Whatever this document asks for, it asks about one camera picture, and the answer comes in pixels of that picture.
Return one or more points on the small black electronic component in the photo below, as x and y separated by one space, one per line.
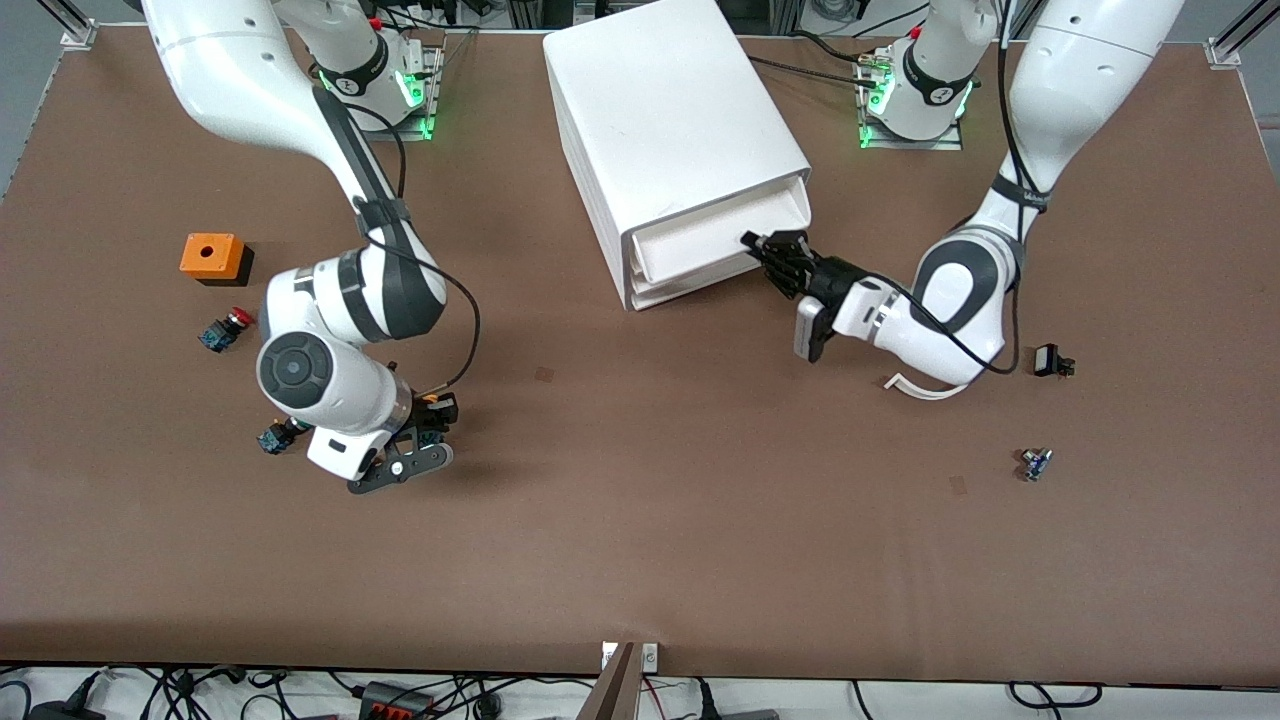
1046 360

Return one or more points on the red push button switch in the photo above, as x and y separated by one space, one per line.
222 332

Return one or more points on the orange box with hole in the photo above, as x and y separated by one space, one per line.
205 255

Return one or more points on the white curved plastic strip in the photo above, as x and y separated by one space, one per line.
905 384

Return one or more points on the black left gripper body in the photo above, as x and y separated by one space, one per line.
826 277

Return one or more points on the black power adapter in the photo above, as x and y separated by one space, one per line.
65 711

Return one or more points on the black plug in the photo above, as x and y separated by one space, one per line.
708 700

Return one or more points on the yellow push button switch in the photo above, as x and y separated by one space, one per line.
434 415

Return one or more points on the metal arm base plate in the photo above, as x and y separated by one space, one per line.
910 144
432 90

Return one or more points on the aluminium frame corner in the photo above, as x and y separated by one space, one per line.
78 38
1222 50

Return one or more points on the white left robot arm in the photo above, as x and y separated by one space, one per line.
1080 90

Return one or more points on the small blue electronic component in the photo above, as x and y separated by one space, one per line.
1035 464

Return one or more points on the black orange power strip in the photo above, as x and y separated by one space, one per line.
395 703

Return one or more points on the wooden post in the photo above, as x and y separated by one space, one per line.
612 690

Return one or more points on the green push button switch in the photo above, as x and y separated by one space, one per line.
272 438

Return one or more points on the white metal bracket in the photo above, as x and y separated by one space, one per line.
650 657

